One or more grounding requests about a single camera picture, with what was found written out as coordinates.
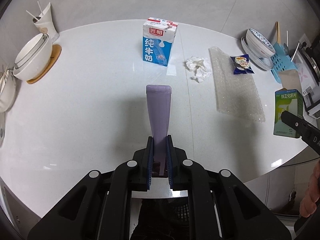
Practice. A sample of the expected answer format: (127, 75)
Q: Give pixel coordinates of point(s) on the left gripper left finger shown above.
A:
(98, 206)

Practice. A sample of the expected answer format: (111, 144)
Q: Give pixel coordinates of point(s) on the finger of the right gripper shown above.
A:
(294, 121)

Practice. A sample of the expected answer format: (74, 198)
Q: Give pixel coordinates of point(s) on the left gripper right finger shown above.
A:
(220, 205)

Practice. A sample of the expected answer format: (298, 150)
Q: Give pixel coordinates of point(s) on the green white medicine box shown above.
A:
(290, 99)

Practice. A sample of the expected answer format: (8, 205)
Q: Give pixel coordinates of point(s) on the dark blue snack packet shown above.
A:
(241, 64)

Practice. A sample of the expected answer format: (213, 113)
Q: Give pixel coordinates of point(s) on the purple box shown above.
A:
(159, 103)

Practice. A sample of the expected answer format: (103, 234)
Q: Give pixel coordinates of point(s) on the blue white milk carton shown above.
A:
(158, 38)

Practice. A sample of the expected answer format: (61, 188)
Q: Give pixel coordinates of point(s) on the white kitchen counter cabinet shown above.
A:
(33, 193)

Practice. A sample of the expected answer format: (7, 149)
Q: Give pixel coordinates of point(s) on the person's right hand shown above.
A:
(308, 204)

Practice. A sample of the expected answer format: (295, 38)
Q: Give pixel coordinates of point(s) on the white rice cooker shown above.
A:
(308, 72)

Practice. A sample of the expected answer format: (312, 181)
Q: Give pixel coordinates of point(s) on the blue utensil holder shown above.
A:
(281, 62)

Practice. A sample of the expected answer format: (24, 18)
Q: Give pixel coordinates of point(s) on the bubble wrap sheet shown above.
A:
(236, 94)

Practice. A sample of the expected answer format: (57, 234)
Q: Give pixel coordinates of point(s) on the blue patterned bowl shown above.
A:
(257, 43)

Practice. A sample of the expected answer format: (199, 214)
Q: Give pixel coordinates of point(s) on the wooden chopsticks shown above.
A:
(278, 32)

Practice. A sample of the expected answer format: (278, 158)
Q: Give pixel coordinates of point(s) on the crumpled white tissue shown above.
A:
(200, 67)

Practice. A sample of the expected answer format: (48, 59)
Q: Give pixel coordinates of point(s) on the white bowl with lid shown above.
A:
(33, 57)

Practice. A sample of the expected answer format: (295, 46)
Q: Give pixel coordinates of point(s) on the white paper cup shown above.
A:
(44, 22)

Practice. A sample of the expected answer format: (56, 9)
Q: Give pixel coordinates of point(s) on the white wall socket right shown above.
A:
(304, 41)

